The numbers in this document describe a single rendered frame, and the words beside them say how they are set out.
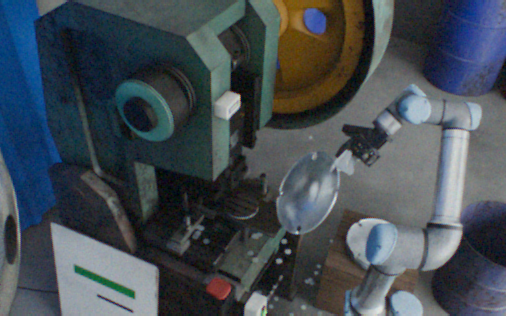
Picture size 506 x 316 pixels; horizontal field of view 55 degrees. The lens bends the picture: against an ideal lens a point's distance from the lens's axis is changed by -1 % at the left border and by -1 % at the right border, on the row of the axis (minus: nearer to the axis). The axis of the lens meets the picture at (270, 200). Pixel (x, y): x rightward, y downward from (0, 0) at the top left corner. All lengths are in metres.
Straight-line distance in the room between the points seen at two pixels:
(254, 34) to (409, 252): 0.76
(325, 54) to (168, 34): 0.65
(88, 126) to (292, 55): 0.74
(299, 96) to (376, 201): 1.37
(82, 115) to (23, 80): 0.87
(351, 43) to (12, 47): 1.48
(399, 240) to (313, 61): 0.73
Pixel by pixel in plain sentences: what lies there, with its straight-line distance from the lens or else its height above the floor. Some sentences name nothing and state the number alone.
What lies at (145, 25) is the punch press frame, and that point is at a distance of 1.31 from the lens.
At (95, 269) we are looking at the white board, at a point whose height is 0.44.
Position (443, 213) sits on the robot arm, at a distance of 1.42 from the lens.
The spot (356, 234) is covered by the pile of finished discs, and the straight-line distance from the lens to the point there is 2.29.
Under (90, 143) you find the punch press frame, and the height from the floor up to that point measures 0.99.
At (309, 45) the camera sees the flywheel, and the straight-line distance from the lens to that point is 1.75.
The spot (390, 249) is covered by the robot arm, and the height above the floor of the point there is 1.07.
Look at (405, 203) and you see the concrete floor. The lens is 3.09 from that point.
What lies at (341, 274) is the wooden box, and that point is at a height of 0.32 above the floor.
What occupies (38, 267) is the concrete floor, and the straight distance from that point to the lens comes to 2.75.
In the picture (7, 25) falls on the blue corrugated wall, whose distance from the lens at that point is 2.41.
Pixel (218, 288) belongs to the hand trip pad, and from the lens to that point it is 1.58.
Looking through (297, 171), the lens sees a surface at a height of 0.93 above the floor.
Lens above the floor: 2.07
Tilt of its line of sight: 45 degrees down
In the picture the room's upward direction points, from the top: 6 degrees clockwise
